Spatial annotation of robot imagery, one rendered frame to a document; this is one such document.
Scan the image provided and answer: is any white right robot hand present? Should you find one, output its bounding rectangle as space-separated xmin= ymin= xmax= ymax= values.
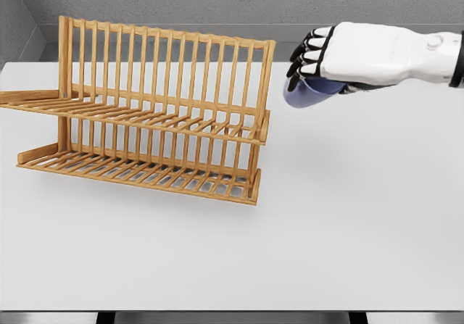
xmin=286 ymin=22 xmax=418 ymax=95

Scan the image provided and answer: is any blue cup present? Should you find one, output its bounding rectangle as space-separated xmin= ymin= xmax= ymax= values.
xmin=282 ymin=75 xmax=348 ymax=109

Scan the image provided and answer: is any wooden two-tier dish rack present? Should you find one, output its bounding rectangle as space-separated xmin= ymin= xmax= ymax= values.
xmin=0 ymin=15 xmax=276 ymax=206

